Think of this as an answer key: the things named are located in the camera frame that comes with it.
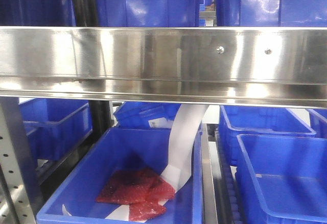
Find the perforated steel shelf upright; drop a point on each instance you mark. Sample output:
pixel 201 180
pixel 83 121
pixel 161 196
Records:
pixel 17 163

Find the blue bin lower centre front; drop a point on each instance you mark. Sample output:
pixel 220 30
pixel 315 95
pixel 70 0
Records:
pixel 74 201

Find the right beam screw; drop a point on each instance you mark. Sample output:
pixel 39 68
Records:
pixel 268 51

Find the blue bin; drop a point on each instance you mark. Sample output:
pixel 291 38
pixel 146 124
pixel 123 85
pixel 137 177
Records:
pixel 148 13
pixel 55 126
pixel 318 121
pixel 146 115
pixel 282 179
pixel 235 120
pixel 74 201
pixel 54 13
pixel 271 13

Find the blue bin upper right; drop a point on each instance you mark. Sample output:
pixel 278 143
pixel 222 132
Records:
pixel 271 13

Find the left beam screw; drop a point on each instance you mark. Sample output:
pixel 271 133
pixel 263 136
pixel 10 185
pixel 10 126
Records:
pixel 220 49

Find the blue bin lower left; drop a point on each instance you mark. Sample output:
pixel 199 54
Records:
pixel 55 126

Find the blue bin upper centre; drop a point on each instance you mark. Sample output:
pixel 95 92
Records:
pixel 148 13

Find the blue bin far right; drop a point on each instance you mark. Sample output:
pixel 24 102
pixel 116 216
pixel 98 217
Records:
pixel 318 121

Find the blue bin lower centre back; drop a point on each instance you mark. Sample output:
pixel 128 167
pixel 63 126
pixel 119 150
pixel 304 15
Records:
pixel 146 115

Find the stainless steel shelf beam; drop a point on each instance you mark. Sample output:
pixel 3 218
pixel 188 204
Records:
pixel 167 64

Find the beam screw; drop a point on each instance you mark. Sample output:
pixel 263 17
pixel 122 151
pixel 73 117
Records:
pixel 268 51
pixel 220 49

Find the steel divider rail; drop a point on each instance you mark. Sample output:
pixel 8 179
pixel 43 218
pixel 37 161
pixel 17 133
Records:
pixel 209 199

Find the white paper strip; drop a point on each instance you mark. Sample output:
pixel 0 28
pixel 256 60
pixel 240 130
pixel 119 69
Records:
pixel 179 166

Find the red bubble wrap bag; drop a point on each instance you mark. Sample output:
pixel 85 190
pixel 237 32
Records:
pixel 135 186
pixel 145 210

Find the blue bin lower right front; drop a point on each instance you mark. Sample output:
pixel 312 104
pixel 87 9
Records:
pixel 282 179

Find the blue bin upper left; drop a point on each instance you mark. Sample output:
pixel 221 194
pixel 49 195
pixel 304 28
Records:
pixel 54 13

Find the blue bin lower right back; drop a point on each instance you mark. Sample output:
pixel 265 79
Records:
pixel 235 120

